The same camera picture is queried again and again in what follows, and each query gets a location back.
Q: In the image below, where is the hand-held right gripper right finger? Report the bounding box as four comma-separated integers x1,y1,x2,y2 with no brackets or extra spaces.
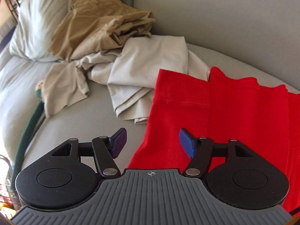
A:
179,128,257,178

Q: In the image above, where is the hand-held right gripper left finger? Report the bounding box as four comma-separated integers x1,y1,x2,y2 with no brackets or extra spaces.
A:
44,128,128,178

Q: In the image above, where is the red shirt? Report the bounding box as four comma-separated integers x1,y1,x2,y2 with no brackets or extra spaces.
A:
128,67,300,216

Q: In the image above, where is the beige crumpled garment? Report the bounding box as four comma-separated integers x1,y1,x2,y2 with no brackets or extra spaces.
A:
37,36,211,125

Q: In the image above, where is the tan crumpled garment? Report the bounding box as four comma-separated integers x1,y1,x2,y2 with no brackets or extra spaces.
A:
49,0,156,62

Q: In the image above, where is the grey sofa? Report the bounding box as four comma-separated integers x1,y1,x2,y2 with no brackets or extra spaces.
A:
0,0,300,193

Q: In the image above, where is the large light grey pillow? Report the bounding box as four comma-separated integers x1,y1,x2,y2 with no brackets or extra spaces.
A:
9,0,74,60

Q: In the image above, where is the dark green strap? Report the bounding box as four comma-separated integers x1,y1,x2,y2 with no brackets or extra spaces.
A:
10,82,45,188

